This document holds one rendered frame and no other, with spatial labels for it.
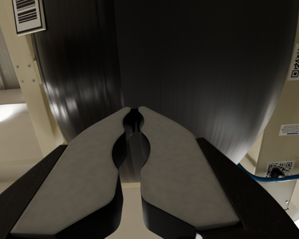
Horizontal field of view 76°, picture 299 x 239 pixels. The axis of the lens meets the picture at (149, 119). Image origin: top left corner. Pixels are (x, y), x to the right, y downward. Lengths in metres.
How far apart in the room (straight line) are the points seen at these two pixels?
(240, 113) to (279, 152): 0.37
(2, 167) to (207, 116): 4.53
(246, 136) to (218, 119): 0.05
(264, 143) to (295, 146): 0.09
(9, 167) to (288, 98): 4.46
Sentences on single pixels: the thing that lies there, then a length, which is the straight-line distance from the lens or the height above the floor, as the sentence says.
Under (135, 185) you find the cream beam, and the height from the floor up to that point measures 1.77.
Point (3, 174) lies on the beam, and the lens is 4.74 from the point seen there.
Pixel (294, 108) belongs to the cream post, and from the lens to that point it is 0.56.
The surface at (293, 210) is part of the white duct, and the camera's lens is 1.34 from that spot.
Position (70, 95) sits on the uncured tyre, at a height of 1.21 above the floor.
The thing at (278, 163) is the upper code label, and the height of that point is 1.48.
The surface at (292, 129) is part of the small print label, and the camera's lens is 0.58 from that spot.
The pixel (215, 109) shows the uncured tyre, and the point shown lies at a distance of 0.22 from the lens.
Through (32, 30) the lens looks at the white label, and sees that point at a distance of 0.24.
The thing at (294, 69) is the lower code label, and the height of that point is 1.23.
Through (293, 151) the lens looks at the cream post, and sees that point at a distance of 0.62.
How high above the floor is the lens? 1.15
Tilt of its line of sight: 24 degrees up
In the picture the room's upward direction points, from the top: 177 degrees clockwise
